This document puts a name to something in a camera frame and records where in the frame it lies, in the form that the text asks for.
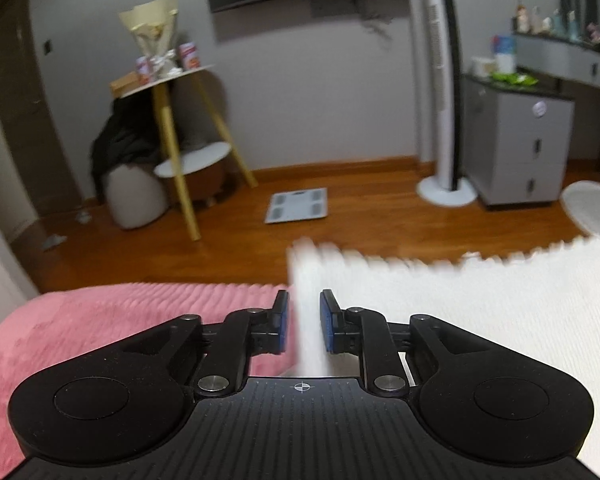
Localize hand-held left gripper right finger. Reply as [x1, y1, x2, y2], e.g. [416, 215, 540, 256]
[319, 289, 486, 398]

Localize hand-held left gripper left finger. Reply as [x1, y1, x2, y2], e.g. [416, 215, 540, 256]
[117, 289, 291, 398]

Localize white ribbed knit sweater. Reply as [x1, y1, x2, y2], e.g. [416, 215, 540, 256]
[280, 222, 600, 480]

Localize black clothes pile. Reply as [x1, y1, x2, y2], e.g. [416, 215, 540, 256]
[91, 97, 163, 191]

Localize grey bathroom scale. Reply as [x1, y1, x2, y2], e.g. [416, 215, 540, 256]
[265, 187, 329, 224]

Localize brown round stool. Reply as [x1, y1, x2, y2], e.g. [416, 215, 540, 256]
[187, 159, 227, 208]

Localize yellow-legged white side table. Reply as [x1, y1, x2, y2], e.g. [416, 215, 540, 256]
[111, 64, 258, 242]

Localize beige round pouf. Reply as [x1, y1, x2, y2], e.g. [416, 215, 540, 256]
[104, 162, 170, 231]

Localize pink ribbed blanket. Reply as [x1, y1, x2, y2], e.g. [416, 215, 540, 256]
[0, 282, 295, 480]

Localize white tower fan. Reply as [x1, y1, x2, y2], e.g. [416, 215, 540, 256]
[410, 0, 478, 207]

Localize grey drawer cabinet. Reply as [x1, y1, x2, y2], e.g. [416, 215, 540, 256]
[461, 74, 576, 211]

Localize white fluffy stool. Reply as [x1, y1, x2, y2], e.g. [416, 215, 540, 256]
[562, 181, 600, 237]

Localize brown cardboard box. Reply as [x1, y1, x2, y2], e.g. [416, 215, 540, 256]
[111, 72, 141, 96]

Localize green snack packets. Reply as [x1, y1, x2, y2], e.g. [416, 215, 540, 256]
[491, 72, 538, 87]

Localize blue and white tissue pack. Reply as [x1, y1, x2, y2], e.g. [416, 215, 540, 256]
[492, 35, 517, 75]

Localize cream wrapped bouquet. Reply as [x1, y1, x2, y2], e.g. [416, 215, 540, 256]
[119, 0, 183, 81]

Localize brown wooden door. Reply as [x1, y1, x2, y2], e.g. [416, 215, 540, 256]
[0, 0, 83, 221]

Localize grey dressing table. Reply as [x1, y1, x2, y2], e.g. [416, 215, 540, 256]
[512, 32, 600, 181]

